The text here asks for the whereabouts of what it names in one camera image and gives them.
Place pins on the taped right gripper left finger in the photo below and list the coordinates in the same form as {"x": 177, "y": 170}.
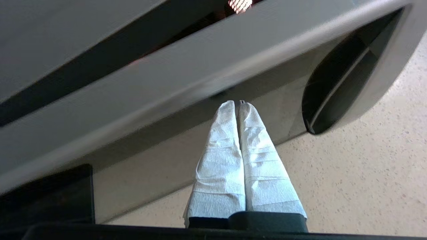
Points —
{"x": 220, "y": 173}

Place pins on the black glass microwave door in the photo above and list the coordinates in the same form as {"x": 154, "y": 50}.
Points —
{"x": 166, "y": 93}

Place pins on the black induction cooktop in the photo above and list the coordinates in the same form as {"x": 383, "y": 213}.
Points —
{"x": 50, "y": 200}

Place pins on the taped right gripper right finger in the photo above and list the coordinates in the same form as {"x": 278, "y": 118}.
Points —
{"x": 267, "y": 173}

